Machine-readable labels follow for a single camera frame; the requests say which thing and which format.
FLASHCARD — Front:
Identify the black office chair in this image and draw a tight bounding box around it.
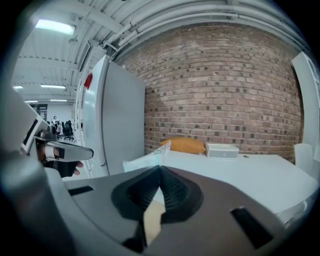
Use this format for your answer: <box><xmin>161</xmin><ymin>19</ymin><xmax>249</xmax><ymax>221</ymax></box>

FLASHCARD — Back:
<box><xmin>61</xmin><ymin>120</ymin><xmax>75</xmax><ymax>142</ymax></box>

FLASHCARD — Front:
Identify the orange pillow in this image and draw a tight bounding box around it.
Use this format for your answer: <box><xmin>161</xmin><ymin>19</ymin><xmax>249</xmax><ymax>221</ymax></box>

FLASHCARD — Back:
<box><xmin>159</xmin><ymin>136</ymin><xmax>207</xmax><ymax>155</ymax></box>

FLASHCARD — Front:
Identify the white chair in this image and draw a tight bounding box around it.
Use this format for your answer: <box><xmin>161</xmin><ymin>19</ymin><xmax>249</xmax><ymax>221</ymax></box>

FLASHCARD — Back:
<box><xmin>293</xmin><ymin>143</ymin><xmax>314</xmax><ymax>174</ymax></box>

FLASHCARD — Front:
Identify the red paper tag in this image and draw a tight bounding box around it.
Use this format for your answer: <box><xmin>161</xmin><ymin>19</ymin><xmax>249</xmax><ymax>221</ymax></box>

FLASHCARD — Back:
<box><xmin>83</xmin><ymin>72</ymin><xmax>94</xmax><ymax>90</ymax></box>

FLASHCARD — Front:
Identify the large ceiling light panel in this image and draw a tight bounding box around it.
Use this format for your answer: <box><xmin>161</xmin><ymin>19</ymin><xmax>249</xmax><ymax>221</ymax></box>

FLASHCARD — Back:
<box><xmin>34</xmin><ymin>18</ymin><xmax>76</xmax><ymax>36</ymax></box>

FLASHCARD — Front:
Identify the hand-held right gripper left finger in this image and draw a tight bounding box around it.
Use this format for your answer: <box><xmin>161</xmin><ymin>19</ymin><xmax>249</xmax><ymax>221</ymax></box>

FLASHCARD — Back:
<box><xmin>63</xmin><ymin>165</ymin><xmax>161</xmax><ymax>254</ymax></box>

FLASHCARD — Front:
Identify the white desk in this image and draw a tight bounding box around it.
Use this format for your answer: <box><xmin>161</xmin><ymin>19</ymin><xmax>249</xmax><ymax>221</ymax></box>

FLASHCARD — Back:
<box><xmin>122</xmin><ymin>149</ymin><xmax>320</xmax><ymax>227</ymax></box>

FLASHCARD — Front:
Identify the white speaker box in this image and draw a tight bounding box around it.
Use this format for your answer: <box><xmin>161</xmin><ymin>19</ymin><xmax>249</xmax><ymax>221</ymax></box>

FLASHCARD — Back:
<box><xmin>205</xmin><ymin>143</ymin><xmax>240</xmax><ymax>159</ymax></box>

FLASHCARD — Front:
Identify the clear plastic bag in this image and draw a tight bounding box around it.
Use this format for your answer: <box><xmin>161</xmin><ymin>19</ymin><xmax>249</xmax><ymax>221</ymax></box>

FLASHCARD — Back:
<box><xmin>122</xmin><ymin>139</ymin><xmax>172</xmax><ymax>174</ymax></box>

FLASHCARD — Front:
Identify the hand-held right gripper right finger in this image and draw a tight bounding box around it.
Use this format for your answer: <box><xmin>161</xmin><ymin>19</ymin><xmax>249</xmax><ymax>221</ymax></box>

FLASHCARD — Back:
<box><xmin>146</xmin><ymin>165</ymin><xmax>286</xmax><ymax>256</ymax></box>

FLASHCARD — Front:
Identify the white wall panel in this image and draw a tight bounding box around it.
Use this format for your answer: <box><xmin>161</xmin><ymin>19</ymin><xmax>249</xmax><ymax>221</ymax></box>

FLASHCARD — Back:
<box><xmin>290</xmin><ymin>51</ymin><xmax>320</xmax><ymax>161</ymax></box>

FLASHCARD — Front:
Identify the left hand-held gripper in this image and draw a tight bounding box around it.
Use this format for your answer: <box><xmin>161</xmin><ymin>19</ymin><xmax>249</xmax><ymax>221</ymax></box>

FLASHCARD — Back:
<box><xmin>8</xmin><ymin>86</ymin><xmax>95</xmax><ymax>161</ymax></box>

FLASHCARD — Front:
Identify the white ceiling pipe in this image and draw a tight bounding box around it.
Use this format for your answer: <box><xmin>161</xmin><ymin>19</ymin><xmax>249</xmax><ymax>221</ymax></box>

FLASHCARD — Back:
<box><xmin>117</xmin><ymin>12</ymin><xmax>241</xmax><ymax>47</ymax></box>

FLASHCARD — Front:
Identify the white partition panel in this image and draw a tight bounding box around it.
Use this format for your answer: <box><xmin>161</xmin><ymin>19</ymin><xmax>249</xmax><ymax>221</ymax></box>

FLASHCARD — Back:
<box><xmin>73</xmin><ymin>54</ymin><xmax>147</xmax><ymax>176</ymax></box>

